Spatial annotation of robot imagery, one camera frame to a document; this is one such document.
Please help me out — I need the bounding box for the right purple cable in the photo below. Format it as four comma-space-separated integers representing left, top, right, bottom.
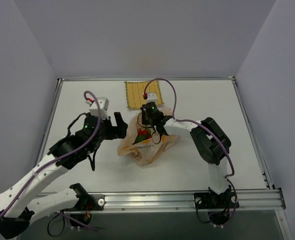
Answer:
143, 77, 240, 223

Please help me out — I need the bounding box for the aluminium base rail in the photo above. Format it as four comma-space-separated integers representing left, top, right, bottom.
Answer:
89, 189, 286, 214

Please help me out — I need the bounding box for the translucent banana print plastic bag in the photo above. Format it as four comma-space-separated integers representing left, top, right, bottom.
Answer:
117, 112, 178, 166

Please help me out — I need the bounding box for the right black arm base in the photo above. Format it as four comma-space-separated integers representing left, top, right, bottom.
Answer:
193, 186, 240, 229

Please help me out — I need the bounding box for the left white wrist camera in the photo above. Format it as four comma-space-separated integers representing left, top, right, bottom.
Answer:
86, 97, 110, 119

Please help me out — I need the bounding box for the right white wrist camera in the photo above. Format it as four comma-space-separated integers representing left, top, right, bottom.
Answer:
143, 92, 158, 103

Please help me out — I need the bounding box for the yellow woven mat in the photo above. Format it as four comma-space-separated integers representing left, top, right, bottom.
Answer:
124, 80, 164, 110

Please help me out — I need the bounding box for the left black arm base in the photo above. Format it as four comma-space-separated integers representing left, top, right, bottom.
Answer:
69, 183, 106, 229

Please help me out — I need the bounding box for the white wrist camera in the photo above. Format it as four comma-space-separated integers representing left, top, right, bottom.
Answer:
143, 92, 158, 103
86, 97, 110, 119

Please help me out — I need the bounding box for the fake strawberry bunch with leaves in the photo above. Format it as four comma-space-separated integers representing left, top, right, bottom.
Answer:
133, 127, 152, 145

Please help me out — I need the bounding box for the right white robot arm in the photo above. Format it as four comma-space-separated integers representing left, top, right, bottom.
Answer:
140, 102, 232, 207

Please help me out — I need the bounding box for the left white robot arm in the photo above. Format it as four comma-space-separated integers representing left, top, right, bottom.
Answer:
0, 112, 128, 240

